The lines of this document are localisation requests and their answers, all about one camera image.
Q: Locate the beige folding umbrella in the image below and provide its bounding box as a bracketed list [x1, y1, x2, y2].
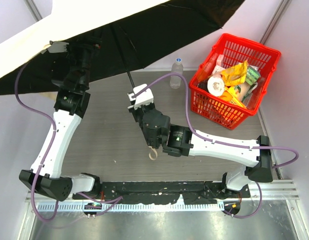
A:
[0, 0, 242, 96]

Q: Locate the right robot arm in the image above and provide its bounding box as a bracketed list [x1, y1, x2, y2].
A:
[128, 103, 273, 192]

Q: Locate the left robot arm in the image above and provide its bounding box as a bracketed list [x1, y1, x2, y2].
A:
[19, 30, 102, 202]

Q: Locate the clear water bottle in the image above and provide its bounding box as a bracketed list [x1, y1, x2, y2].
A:
[169, 57, 184, 90]

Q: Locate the orange snack bag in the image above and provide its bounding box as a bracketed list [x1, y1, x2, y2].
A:
[219, 86, 247, 109]

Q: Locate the white box in basket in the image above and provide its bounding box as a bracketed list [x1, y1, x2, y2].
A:
[212, 54, 225, 75]

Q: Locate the red plastic basket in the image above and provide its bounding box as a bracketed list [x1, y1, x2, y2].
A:
[188, 32, 282, 130]

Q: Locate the beige cup in basket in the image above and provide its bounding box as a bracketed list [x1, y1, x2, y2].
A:
[234, 82, 258, 102]

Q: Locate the yellow snack bag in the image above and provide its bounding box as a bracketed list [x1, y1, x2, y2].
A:
[220, 60, 249, 87]

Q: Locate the green carton box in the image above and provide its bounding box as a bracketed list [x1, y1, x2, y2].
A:
[245, 65, 261, 86]

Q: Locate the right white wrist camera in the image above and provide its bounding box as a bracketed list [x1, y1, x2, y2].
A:
[127, 84, 154, 110]

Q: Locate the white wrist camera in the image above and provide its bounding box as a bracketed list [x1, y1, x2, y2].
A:
[40, 41, 69, 54]
[127, 84, 154, 110]

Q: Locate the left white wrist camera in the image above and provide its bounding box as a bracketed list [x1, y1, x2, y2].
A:
[40, 41, 69, 54]

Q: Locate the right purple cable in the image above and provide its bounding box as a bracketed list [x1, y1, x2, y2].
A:
[134, 73, 300, 220]

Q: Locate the purple cable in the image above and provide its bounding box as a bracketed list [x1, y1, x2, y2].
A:
[14, 59, 125, 223]
[134, 73, 300, 220]

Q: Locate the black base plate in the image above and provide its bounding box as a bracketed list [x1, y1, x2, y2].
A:
[84, 181, 251, 205]

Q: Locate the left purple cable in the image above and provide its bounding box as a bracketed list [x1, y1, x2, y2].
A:
[14, 59, 125, 223]

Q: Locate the white slotted cable duct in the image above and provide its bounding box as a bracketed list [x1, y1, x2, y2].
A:
[35, 201, 225, 213]

